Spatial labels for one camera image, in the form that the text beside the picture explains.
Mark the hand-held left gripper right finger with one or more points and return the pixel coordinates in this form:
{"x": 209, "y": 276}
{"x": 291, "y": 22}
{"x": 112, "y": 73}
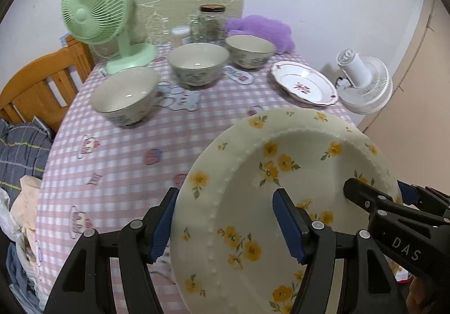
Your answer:
{"x": 288, "y": 222}

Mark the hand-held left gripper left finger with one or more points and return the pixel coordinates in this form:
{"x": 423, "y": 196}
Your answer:
{"x": 162, "y": 226}

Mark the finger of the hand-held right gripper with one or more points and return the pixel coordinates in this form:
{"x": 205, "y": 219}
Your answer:
{"x": 407, "y": 192}
{"x": 358, "y": 191}

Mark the yellow floral plate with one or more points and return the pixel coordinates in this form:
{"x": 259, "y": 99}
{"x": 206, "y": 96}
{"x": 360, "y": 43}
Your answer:
{"x": 277, "y": 173}

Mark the small red flower plate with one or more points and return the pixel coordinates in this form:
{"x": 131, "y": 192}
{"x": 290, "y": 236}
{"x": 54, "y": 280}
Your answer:
{"x": 304, "y": 84}

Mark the blue floral ceramic bowl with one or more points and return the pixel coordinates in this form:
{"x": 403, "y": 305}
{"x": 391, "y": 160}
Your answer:
{"x": 250, "y": 50}
{"x": 198, "y": 64}
{"x": 123, "y": 98}

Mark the pink checked tablecloth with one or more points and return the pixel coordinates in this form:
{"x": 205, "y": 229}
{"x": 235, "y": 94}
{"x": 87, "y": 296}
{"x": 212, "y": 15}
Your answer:
{"x": 123, "y": 159}

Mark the white clip fan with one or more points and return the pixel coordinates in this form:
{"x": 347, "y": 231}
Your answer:
{"x": 365, "y": 85}

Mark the cream cloth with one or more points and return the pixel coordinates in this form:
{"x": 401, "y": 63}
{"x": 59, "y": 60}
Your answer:
{"x": 26, "y": 201}

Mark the blue clothes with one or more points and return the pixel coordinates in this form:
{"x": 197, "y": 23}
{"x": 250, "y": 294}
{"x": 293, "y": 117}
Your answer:
{"x": 23, "y": 275}

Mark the white plastic bag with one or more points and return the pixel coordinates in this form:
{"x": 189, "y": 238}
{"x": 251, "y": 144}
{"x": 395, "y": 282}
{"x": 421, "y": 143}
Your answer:
{"x": 7, "y": 215}

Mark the grey plaid cloth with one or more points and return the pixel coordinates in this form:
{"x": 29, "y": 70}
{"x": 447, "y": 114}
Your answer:
{"x": 21, "y": 152}

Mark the purple plush cushion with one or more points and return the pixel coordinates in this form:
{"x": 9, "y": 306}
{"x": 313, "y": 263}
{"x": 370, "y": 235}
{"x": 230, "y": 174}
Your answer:
{"x": 262, "y": 27}

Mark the cotton swab container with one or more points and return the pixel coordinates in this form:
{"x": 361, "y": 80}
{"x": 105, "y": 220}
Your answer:
{"x": 180, "y": 35}

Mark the clear glass mug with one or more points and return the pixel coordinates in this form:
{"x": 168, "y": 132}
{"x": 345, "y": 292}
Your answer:
{"x": 194, "y": 30}

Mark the glass jar dark lid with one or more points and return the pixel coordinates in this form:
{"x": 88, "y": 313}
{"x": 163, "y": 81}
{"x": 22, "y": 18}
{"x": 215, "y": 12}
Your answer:
{"x": 211, "y": 26}

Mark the green desk fan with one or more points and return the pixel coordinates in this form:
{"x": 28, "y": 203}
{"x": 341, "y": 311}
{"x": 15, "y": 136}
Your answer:
{"x": 91, "y": 8}

